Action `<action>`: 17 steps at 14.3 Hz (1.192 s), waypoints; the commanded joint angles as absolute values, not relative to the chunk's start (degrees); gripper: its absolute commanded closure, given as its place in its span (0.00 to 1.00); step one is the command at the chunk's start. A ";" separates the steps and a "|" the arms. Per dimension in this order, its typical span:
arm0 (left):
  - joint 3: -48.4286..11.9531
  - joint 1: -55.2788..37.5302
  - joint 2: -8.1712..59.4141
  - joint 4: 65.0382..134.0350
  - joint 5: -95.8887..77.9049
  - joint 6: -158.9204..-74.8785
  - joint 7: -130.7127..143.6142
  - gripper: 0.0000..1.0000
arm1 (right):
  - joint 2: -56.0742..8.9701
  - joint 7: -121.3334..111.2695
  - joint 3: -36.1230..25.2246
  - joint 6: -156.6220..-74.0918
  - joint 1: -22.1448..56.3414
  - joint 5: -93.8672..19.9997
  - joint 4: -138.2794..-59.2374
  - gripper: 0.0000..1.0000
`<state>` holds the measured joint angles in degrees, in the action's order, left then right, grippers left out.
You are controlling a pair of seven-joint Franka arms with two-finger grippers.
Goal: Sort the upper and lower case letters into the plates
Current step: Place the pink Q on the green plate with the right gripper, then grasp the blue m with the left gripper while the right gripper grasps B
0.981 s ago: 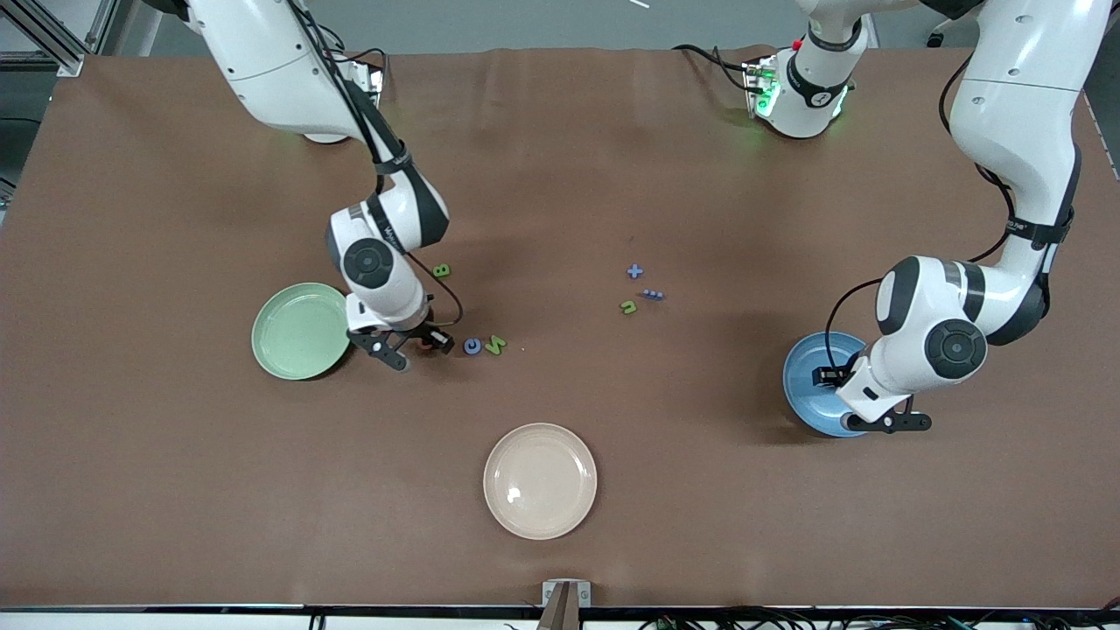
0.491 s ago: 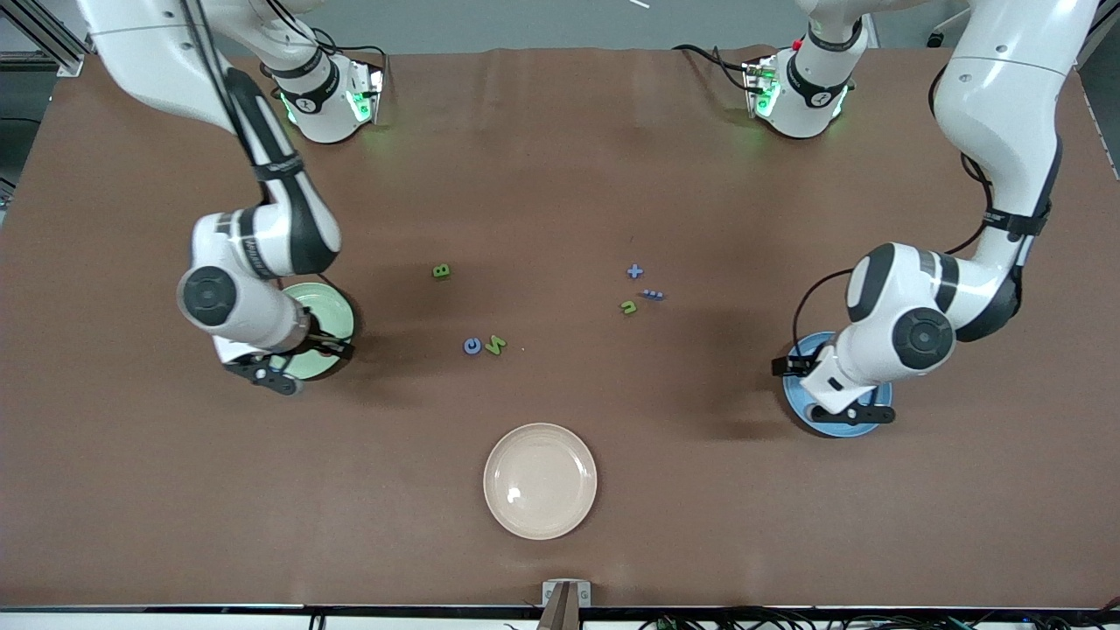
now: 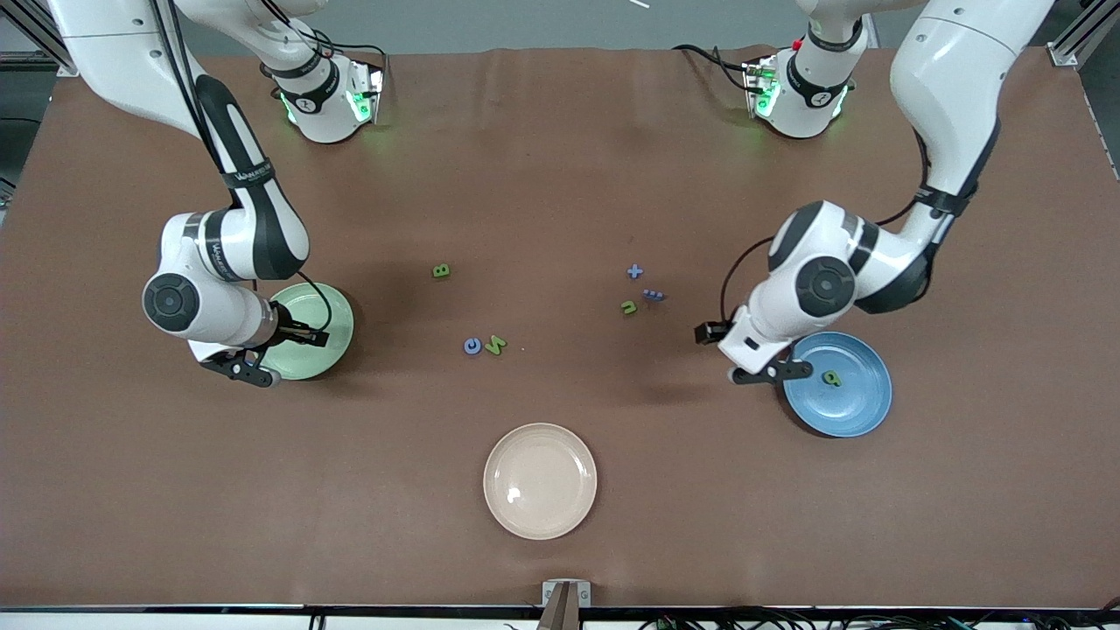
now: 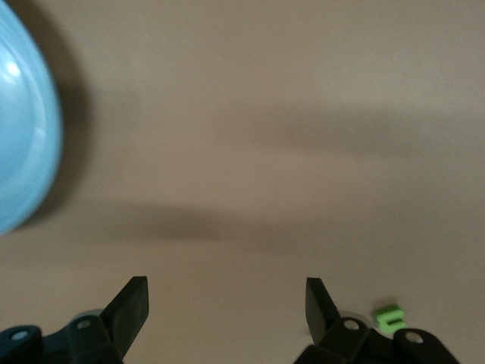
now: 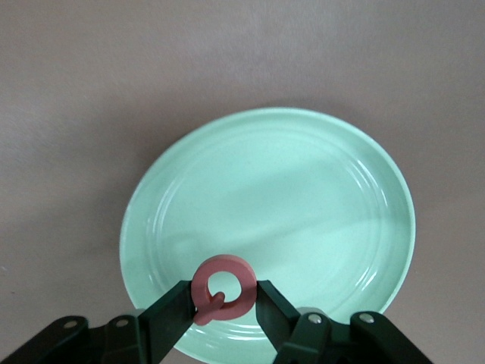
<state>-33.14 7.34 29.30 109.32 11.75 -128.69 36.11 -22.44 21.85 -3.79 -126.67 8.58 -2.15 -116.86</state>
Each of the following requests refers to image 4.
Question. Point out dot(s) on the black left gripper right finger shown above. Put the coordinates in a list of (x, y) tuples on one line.
[(316, 311)]

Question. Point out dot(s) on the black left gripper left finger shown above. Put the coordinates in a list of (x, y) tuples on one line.
[(129, 311)]

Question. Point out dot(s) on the green foam letter u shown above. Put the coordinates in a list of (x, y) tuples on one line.
[(380, 316)]

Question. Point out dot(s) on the brown table cover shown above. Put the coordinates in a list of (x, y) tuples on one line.
[(242, 113)]

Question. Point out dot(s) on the blue plate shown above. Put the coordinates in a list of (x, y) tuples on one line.
[(22, 113)]

